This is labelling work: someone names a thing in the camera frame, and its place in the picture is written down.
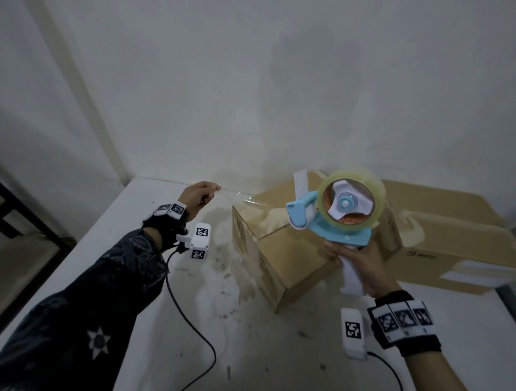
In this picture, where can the clear tape roll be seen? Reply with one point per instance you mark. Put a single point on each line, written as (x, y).
(377, 189)

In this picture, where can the blue white tape dispenser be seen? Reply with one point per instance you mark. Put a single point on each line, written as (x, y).
(342, 235)

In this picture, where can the person's left hand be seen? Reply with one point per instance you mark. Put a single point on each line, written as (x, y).
(197, 199)

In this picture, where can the person's right hand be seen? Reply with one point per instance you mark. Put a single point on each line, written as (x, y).
(371, 270)

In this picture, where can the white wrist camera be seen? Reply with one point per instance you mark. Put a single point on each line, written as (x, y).
(352, 332)
(199, 241)

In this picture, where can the black wristband with marker tags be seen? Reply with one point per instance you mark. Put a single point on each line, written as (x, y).
(407, 322)
(169, 217)

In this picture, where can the grey metal shelf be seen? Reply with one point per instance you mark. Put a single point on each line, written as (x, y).
(508, 296)

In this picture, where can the person's left forearm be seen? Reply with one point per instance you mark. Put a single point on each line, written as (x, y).
(92, 314)

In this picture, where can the brown cardboard box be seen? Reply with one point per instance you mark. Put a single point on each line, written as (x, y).
(443, 233)
(298, 262)

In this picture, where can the person's right forearm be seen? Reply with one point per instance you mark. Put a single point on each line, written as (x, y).
(435, 374)

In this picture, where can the black shelf with wooden boards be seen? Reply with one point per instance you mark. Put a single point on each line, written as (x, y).
(32, 249)

